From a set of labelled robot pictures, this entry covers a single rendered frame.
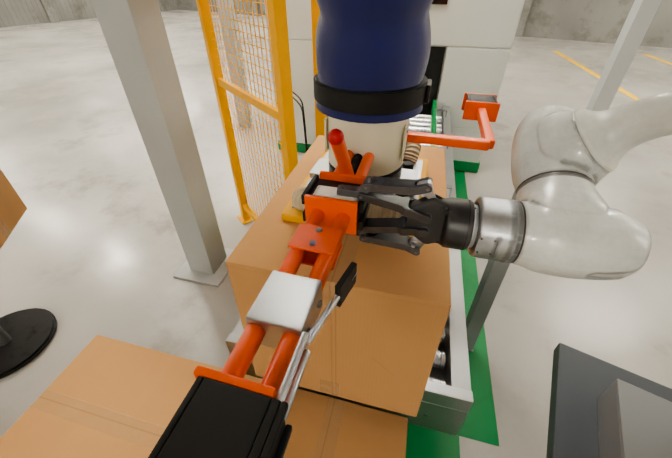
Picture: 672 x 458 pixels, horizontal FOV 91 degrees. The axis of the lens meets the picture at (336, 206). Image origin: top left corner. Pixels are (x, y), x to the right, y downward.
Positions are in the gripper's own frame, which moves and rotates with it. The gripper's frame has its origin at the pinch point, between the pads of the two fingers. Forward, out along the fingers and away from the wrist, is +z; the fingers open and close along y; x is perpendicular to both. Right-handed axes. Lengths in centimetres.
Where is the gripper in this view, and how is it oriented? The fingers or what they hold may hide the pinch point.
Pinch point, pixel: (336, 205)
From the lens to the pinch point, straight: 52.2
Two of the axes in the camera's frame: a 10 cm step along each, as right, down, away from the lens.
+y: 0.0, 8.1, 5.8
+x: 2.5, -5.7, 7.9
